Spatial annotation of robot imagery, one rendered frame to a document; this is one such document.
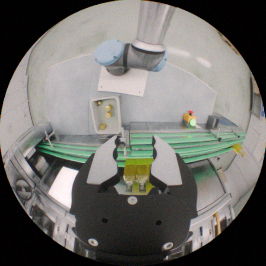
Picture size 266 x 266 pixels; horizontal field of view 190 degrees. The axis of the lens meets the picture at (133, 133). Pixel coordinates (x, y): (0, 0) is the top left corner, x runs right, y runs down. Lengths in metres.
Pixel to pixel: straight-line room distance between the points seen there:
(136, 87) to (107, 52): 0.28
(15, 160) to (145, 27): 1.04
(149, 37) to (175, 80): 0.39
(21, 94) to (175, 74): 4.02
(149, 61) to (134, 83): 0.23
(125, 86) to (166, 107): 0.29
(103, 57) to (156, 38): 0.18
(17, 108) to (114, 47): 3.63
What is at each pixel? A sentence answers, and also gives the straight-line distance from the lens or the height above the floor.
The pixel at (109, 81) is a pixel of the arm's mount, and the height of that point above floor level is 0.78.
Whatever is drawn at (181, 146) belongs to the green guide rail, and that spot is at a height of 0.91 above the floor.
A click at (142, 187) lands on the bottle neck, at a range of 0.38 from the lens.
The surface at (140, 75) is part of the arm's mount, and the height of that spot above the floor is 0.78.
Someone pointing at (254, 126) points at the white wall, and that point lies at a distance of 5.96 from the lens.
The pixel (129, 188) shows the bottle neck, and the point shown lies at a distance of 0.39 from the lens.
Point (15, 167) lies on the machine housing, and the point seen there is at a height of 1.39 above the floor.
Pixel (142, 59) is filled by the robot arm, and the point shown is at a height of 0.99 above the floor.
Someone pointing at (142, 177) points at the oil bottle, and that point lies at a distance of 0.39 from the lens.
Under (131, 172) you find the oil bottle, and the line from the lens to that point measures 0.41.
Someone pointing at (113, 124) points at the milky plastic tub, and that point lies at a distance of 0.58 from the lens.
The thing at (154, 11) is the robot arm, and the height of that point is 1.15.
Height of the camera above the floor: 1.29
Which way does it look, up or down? 61 degrees down
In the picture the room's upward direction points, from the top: 176 degrees counter-clockwise
